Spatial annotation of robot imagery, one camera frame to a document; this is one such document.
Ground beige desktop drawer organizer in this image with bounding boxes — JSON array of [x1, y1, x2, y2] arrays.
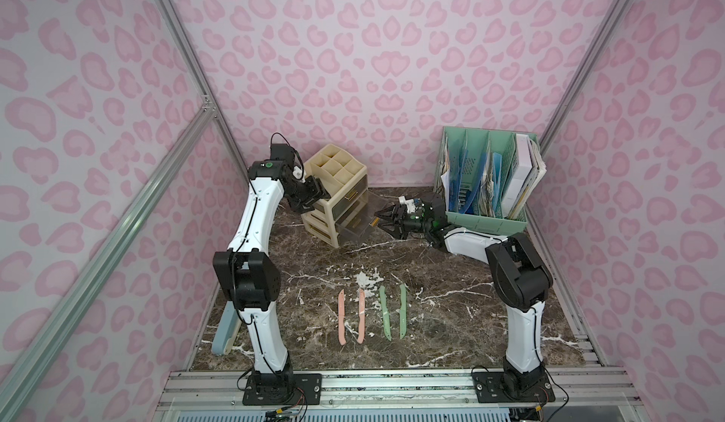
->
[[301, 144, 367, 248]]

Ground transparent grey drawer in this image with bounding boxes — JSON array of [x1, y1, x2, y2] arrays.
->
[[335, 190, 386, 246]]

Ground green fruit knife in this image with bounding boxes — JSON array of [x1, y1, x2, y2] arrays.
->
[[379, 285, 392, 341], [398, 283, 408, 339]]

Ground pink fruit knife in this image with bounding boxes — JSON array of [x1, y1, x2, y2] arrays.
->
[[357, 288, 366, 345], [337, 290, 347, 346]]

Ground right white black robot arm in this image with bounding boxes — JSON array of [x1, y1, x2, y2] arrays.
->
[[374, 195, 553, 401]]

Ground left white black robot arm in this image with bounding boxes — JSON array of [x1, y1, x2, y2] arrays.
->
[[213, 158, 328, 396]]

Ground blue folders in rack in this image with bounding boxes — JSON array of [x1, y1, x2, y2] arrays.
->
[[449, 135, 502, 218]]

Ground green file organizer rack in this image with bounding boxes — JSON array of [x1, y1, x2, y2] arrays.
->
[[433, 127, 528, 236]]

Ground white book in rack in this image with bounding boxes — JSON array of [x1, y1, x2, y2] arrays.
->
[[500, 133, 547, 220]]

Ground blue white calculator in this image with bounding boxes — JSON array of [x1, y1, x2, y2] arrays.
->
[[211, 301, 241, 356]]

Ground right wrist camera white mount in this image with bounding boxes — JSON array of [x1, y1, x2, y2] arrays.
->
[[398, 195, 422, 213]]

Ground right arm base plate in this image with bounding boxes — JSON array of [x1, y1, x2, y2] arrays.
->
[[472, 369, 557, 406]]

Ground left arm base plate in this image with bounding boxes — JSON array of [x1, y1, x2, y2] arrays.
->
[[242, 371, 322, 406]]

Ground aluminium mounting rail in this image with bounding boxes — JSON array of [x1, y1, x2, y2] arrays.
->
[[152, 367, 649, 421]]

